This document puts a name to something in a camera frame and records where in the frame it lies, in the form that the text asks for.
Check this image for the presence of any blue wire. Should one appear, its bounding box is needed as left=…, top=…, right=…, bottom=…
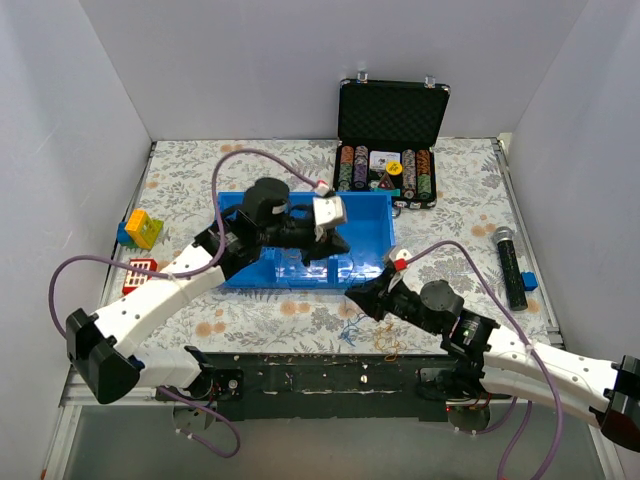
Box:
left=338, top=309, right=369, bottom=347

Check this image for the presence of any blue plastic divided bin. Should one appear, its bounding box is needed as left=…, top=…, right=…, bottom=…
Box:
left=224, top=192, right=395, bottom=290

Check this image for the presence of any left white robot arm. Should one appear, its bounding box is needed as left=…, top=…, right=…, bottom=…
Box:
left=66, top=178, right=350, bottom=404

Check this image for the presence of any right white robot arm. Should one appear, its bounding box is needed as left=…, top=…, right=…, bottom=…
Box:
left=345, top=277, right=639, bottom=451

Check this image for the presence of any black handheld microphone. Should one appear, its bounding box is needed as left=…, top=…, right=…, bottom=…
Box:
left=493, top=226, right=528, bottom=311

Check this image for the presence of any small blue toy brick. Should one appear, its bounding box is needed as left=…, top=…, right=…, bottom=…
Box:
left=521, top=271, right=539, bottom=292

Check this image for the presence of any colourful toy brick stack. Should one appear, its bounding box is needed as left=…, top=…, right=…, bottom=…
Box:
left=116, top=209, right=164, bottom=250

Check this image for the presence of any black poker chip case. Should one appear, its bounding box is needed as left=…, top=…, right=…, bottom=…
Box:
left=333, top=72, right=451, bottom=210

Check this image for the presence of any red white toy block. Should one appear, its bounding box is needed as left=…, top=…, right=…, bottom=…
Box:
left=122, top=258, right=157, bottom=296

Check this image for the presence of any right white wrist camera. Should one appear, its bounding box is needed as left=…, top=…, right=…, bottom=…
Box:
left=383, top=246, right=413, bottom=291

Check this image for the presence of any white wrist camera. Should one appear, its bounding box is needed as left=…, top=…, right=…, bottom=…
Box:
left=383, top=246, right=413, bottom=291
left=312, top=180, right=347, bottom=242

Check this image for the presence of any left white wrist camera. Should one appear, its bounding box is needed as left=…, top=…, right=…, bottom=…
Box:
left=312, top=180, right=347, bottom=242

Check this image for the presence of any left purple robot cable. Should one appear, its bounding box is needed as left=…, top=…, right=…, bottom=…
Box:
left=48, top=148, right=326, bottom=459

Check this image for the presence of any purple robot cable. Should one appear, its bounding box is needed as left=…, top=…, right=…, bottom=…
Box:
left=48, top=148, right=326, bottom=459
left=407, top=240, right=565, bottom=480

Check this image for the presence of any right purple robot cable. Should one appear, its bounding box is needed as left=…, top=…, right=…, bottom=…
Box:
left=407, top=240, right=565, bottom=480

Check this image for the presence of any aluminium frame rail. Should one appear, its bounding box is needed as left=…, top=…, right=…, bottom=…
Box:
left=61, top=383, right=156, bottom=407

